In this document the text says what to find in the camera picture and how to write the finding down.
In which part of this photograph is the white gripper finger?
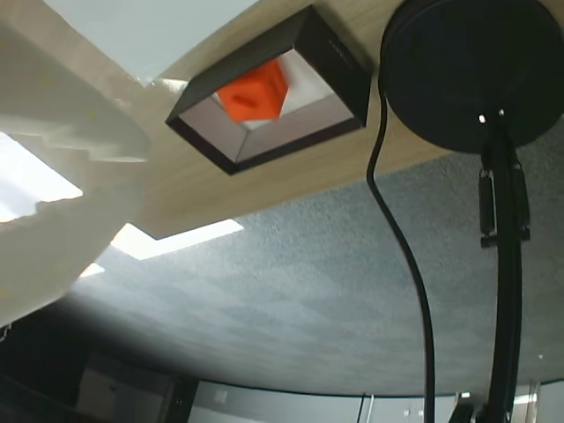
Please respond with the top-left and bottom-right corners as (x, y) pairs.
(0, 160), (152, 330)
(0, 0), (152, 165)

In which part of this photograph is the orange cube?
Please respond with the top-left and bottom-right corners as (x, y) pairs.
(215, 59), (290, 124)

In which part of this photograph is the dark brown open box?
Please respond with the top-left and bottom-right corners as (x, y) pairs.
(166, 4), (370, 177)

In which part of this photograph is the white paper sheet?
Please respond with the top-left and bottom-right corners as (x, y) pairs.
(56, 0), (266, 85)

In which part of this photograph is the black round stand base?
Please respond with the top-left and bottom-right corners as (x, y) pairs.
(378, 0), (564, 155)

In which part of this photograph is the black stand pole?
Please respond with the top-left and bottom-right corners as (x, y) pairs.
(477, 105), (533, 423)

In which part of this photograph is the thick black cable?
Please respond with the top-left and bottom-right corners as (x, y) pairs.
(366, 26), (438, 423)

